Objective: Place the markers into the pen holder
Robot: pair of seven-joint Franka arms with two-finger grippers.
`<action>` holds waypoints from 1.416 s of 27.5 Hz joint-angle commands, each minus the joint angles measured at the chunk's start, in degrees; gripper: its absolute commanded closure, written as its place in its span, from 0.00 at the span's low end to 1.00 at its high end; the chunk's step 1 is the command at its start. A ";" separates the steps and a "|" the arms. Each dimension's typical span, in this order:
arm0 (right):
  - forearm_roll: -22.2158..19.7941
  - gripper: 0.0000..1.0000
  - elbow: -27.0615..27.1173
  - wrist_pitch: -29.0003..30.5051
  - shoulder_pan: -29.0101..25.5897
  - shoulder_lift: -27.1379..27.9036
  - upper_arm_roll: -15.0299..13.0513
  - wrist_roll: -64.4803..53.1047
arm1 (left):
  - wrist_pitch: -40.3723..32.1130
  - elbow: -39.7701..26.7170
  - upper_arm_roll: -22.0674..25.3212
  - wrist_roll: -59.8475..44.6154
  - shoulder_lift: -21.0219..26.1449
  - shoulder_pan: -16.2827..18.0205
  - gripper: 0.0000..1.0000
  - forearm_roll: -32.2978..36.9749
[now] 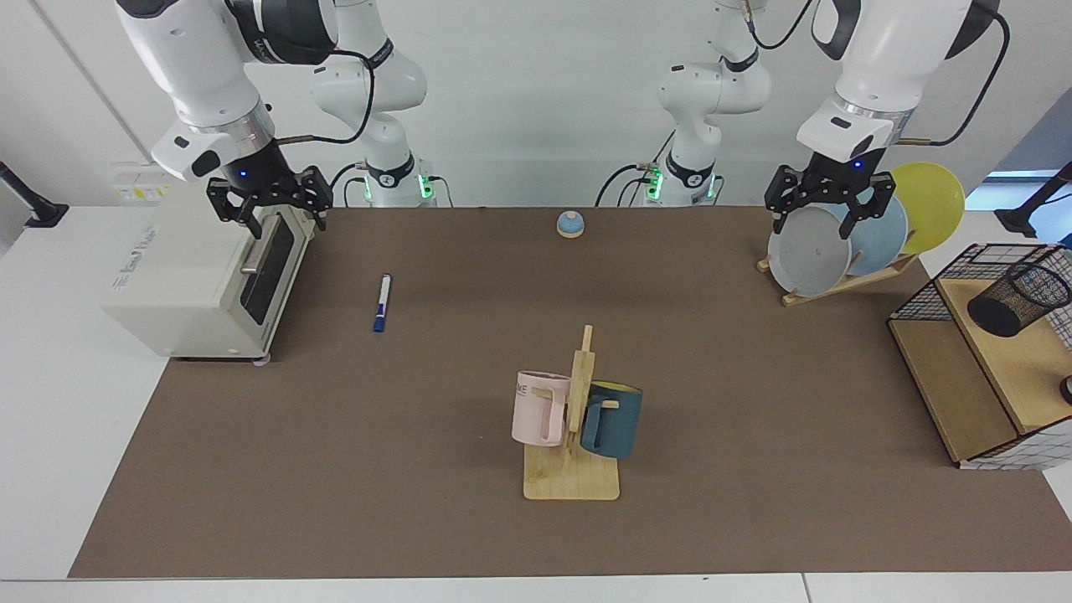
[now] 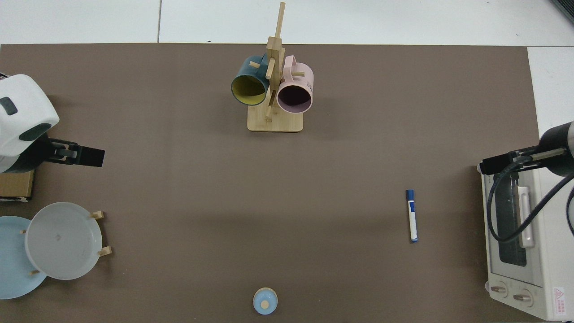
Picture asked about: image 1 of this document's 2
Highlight black mesh pen holder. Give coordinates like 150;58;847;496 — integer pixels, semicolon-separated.
967;263;1072;338

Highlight light blue plate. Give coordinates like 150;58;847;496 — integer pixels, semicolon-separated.
825;194;909;277

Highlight grey plate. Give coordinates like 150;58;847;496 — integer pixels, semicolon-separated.
768;205;853;297

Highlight wooden plate rack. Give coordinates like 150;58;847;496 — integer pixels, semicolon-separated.
757;254;918;307

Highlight yellow plate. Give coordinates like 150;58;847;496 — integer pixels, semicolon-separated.
889;162;966;255

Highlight pale toaster oven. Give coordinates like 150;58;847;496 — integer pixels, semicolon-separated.
102;183;317;365

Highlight black clamp stand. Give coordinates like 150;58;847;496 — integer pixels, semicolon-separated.
0;161;70;229
995;163;1072;240

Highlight teal cup with yellow inside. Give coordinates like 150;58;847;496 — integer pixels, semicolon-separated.
580;381;644;460

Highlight pink cup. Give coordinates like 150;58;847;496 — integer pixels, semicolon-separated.
512;370;572;448

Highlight brown table cloth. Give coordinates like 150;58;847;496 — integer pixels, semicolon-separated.
69;207;1072;579

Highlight wooden cup stand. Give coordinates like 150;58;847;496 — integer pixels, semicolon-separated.
523;325;621;502

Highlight black base cables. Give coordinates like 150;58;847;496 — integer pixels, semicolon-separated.
595;130;675;209
329;162;455;209

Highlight white wall outlet box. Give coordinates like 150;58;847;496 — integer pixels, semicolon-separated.
111;163;181;204

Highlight black cable at arm shoulder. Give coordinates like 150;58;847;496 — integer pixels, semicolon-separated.
748;0;817;51

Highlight wire basket with wooden floor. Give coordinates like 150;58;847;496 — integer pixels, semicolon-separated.
888;243;1072;472

